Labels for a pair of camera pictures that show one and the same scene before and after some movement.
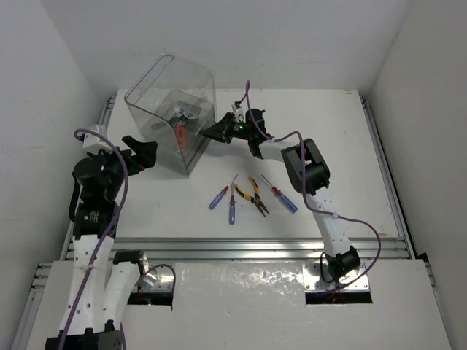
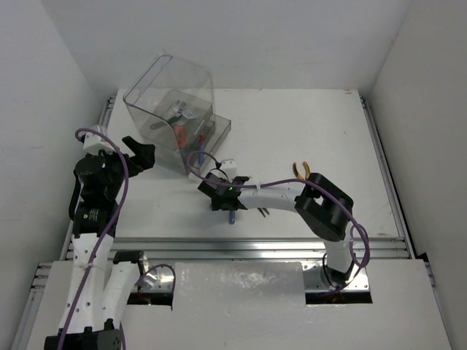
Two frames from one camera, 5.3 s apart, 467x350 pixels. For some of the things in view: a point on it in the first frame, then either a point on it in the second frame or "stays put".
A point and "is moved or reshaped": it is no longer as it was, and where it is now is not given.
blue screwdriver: (282, 197) is moved or reshaped
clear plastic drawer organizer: (172, 103) stays put
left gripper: (128, 160) stays put
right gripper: (221, 131) -> (217, 204)
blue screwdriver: (232, 212) stays put
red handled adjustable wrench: (180, 133) stays put
